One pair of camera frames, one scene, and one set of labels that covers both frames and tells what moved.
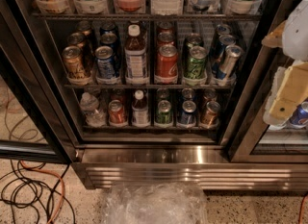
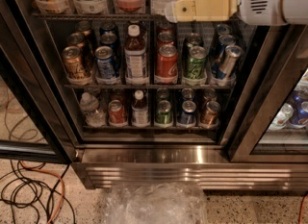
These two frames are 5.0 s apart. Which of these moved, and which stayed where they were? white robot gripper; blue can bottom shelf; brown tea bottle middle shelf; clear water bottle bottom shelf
Moved: white robot gripper
Stayed: brown tea bottle middle shelf; blue can bottom shelf; clear water bottle bottom shelf
